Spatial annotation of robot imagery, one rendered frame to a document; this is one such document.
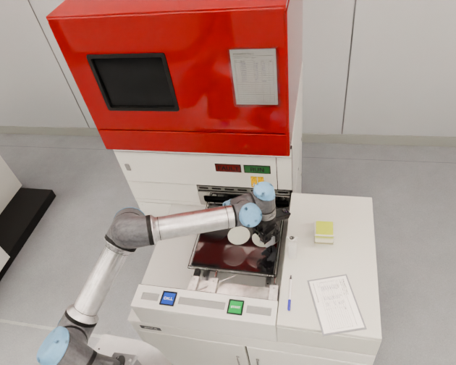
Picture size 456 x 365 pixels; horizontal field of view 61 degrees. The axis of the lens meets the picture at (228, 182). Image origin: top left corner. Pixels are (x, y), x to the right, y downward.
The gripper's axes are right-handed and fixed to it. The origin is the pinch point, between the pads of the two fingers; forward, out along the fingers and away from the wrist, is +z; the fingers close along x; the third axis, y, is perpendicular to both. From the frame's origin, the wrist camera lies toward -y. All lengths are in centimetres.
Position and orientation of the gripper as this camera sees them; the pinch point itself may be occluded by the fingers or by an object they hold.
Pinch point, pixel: (272, 241)
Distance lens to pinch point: 168.0
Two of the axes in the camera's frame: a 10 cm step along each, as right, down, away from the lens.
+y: -7.7, 5.2, -3.7
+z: 1.3, 6.9, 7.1
